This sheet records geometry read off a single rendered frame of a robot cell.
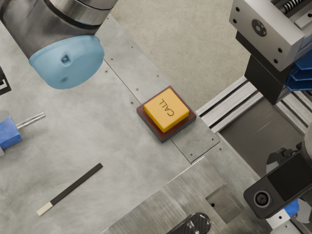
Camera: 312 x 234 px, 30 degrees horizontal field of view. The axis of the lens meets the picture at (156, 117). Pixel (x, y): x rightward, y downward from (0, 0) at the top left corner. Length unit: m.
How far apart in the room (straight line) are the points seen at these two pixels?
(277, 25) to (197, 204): 0.31
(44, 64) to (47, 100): 0.49
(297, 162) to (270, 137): 0.98
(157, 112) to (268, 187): 0.35
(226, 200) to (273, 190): 0.22
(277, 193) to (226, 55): 1.36
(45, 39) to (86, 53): 0.05
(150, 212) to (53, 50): 0.39
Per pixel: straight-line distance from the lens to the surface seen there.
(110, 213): 1.02
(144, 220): 0.93
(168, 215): 0.93
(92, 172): 1.05
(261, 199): 0.76
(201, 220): 0.93
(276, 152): 0.83
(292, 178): 0.76
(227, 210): 0.97
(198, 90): 2.01
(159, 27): 2.13
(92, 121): 1.09
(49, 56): 0.63
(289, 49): 0.97
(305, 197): 0.82
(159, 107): 1.05
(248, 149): 1.72
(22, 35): 0.66
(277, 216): 0.99
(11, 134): 1.05
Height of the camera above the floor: 1.79
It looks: 66 degrees down
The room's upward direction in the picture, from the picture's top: 2 degrees clockwise
